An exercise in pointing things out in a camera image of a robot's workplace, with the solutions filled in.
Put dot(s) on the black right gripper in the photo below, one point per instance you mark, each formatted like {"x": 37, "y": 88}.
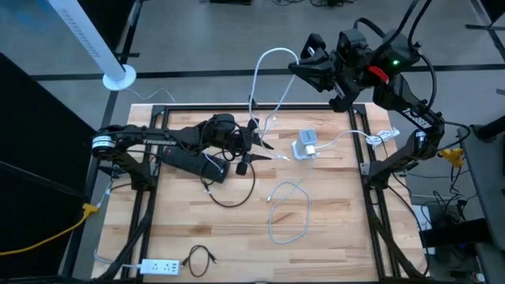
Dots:
{"x": 351, "y": 77}

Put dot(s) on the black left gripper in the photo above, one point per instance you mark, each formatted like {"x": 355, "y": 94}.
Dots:
{"x": 225, "y": 132}

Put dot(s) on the white tower power strip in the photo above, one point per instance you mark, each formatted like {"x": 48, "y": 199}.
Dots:
{"x": 301, "y": 138}

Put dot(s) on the white wall charger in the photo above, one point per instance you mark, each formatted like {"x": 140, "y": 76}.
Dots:
{"x": 309, "y": 150}

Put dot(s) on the black power strip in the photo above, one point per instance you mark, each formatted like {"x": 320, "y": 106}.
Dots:
{"x": 185, "y": 161}

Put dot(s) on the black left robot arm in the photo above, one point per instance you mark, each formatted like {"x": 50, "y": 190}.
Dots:
{"x": 158, "y": 141}

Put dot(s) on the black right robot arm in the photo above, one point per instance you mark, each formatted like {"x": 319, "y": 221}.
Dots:
{"x": 414, "y": 114}

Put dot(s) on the yellow connector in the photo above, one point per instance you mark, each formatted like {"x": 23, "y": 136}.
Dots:
{"x": 453, "y": 154}

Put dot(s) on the dark grey cart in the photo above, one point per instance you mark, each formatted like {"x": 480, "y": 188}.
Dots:
{"x": 485, "y": 177}

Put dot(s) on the white tower fan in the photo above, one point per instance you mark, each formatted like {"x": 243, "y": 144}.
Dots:
{"x": 90, "y": 39}

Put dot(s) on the black floor box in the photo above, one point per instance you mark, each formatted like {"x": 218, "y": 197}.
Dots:
{"x": 453, "y": 238}

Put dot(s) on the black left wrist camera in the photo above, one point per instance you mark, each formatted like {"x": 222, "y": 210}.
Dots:
{"x": 241, "y": 169}

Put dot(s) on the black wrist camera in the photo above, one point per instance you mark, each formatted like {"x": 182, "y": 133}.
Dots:
{"x": 241, "y": 169}
{"x": 353, "y": 43}

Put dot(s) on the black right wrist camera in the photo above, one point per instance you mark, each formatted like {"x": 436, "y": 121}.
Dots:
{"x": 353, "y": 43}

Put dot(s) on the black aluminium table frame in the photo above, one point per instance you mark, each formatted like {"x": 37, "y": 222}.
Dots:
{"x": 197, "y": 107}

